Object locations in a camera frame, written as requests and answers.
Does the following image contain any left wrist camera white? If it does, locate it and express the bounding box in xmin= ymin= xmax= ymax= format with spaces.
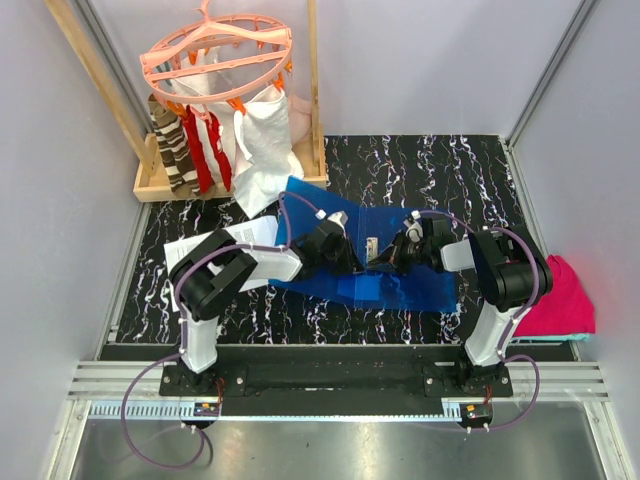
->
xmin=326 ymin=211 xmax=348 ymax=237

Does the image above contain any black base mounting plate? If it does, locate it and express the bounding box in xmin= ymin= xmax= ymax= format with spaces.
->
xmin=159 ymin=360 xmax=514 ymax=398

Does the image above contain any white cloth behind hanger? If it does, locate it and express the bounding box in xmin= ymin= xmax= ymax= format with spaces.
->
xmin=171 ymin=47 xmax=219 ymax=97

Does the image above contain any pink folded t-shirt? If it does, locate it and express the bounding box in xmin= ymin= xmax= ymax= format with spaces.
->
xmin=514 ymin=255 xmax=596 ymax=335

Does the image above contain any blue plastic folder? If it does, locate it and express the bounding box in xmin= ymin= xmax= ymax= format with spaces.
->
xmin=270 ymin=177 xmax=458 ymax=313

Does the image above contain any white hanging towel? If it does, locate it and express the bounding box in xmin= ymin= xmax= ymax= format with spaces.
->
xmin=233 ymin=85 xmax=304 ymax=219

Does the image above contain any black marble pattern mat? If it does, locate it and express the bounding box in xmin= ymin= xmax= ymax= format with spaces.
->
xmin=112 ymin=135 xmax=524 ymax=344

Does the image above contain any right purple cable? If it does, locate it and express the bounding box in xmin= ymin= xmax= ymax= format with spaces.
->
xmin=412 ymin=209 xmax=542 ymax=432

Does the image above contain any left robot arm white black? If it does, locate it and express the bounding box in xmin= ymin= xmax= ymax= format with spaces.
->
xmin=170 ymin=219 xmax=364 ymax=396

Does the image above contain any brown striped sock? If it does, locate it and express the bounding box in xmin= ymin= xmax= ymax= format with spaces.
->
xmin=147 ymin=94 xmax=201 ymax=195

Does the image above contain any pale pink hanging cloth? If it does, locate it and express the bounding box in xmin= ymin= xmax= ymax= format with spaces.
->
xmin=288 ymin=94 xmax=312 ymax=146

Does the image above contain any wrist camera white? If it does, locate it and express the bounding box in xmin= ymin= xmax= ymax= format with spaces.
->
xmin=404 ymin=210 xmax=424 ymax=243
xmin=326 ymin=211 xmax=348 ymax=237

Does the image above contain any red white striped sock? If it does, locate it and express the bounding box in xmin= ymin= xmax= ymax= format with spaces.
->
xmin=182 ymin=107 xmax=233 ymax=194

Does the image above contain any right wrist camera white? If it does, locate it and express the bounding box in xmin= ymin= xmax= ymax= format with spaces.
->
xmin=404 ymin=210 xmax=424 ymax=243

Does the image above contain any teal folded garment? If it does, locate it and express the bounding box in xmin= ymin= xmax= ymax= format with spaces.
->
xmin=512 ymin=333 xmax=592 ymax=342

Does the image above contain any pink round clip hanger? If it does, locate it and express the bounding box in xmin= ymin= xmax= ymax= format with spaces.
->
xmin=139 ymin=1 xmax=293 ymax=119

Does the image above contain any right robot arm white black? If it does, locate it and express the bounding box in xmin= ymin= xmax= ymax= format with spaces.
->
xmin=367 ymin=217 xmax=553 ymax=397

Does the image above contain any wooden rack frame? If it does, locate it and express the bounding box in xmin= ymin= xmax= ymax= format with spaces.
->
xmin=45 ymin=0 xmax=328 ymax=203

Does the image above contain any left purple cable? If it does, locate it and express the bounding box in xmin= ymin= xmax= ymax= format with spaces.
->
xmin=119 ymin=192 xmax=326 ymax=469

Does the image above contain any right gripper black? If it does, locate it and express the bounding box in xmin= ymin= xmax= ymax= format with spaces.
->
xmin=368 ymin=231 xmax=431 ymax=277

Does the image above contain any purple cable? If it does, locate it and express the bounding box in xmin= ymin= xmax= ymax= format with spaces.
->
xmin=119 ymin=192 xmax=326 ymax=469
xmin=412 ymin=209 xmax=542 ymax=432

